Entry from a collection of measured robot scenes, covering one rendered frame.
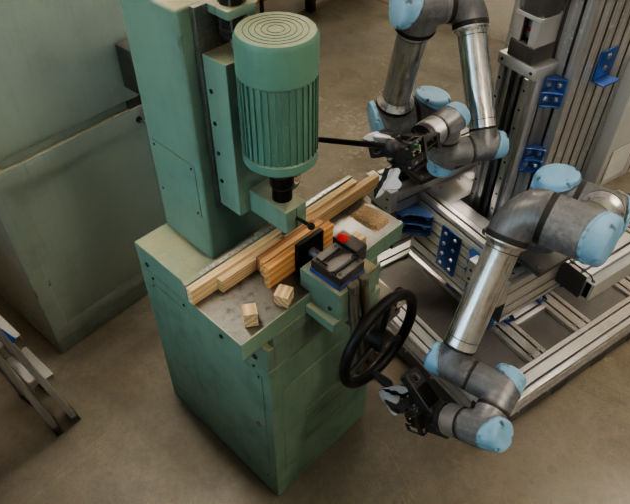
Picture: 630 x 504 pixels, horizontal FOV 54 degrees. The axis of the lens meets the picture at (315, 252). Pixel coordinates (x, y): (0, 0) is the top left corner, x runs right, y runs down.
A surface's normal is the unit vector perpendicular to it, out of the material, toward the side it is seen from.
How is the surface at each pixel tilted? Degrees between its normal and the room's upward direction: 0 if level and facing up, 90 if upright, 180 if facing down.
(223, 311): 0
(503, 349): 0
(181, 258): 0
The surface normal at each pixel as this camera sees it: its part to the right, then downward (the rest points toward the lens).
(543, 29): 0.56, 0.58
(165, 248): 0.00, -0.72
